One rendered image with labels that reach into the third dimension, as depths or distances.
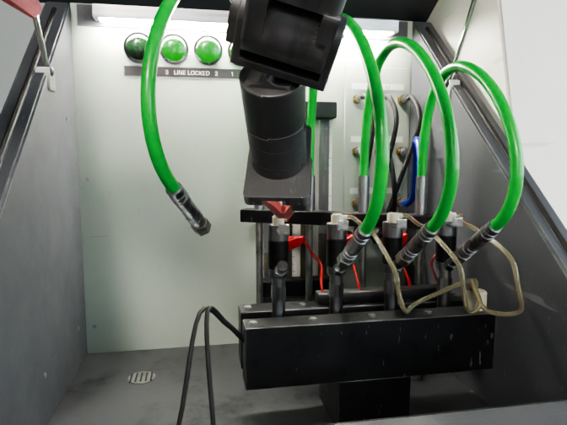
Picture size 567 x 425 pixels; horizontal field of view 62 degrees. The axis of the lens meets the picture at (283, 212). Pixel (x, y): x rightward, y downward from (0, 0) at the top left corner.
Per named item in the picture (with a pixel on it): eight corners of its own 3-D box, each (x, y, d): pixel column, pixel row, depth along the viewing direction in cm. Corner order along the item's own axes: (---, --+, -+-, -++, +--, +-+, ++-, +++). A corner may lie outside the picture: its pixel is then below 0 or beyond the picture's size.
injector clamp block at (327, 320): (245, 443, 60) (245, 327, 58) (239, 403, 69) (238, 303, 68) (490, 417, 66) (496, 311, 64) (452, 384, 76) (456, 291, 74)
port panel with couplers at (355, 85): (348, 230, 90) (350, 62, 87) (342, 228, 93) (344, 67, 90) (412, 228, 92) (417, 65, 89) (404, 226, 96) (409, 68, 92)
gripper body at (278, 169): (311, 137, 53) (311, 83, 47) (309, 209, 47) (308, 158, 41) (254, 137, 54) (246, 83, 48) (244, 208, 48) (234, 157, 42)
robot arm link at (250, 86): (229, 83, 39) (298, 89, 38) (250, 34, 43) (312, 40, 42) (240, 143, 44) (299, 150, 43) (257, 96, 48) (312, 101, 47)
